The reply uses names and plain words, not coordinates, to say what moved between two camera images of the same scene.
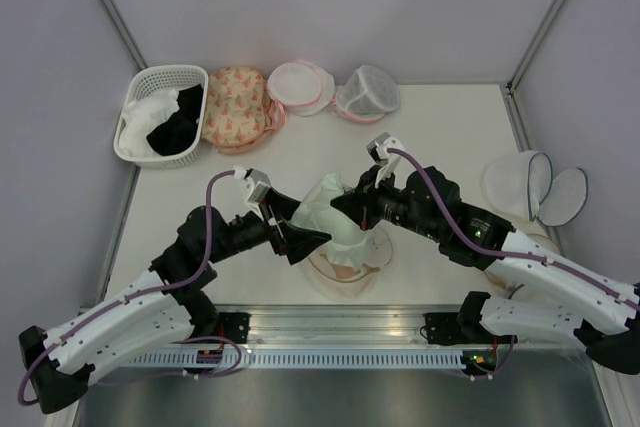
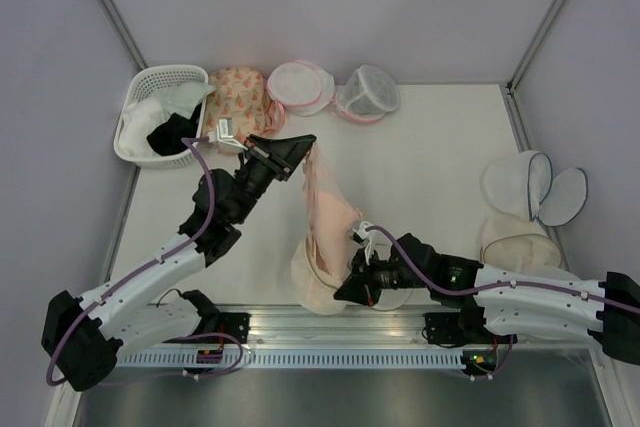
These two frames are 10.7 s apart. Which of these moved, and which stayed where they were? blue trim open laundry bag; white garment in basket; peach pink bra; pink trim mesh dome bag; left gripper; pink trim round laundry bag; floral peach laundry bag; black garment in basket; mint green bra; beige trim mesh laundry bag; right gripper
Moved: beige trim mesh laundry bag; peach pink bra; left gripper; mint green bra; right gripper
Stayed: white garment in basket; pink trim round laundry bag; pink trim mesh dome bag; floral peach laundry bag; black garment in basket; blue trim open laundry bag
